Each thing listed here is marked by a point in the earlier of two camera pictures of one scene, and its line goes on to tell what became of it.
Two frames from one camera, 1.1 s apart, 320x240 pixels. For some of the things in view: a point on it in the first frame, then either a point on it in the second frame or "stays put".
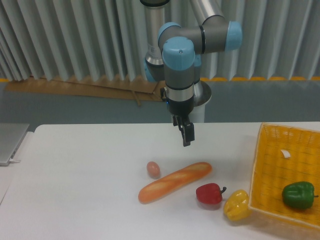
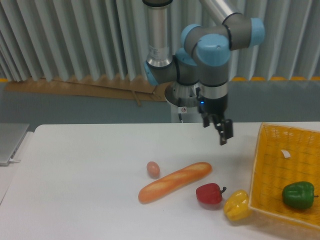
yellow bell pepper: x=236 y=206 stays put
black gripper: x=181 y=108 → x=216 y=109
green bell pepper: x=299 y=195 stays put
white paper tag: x=286 y=154 stays put
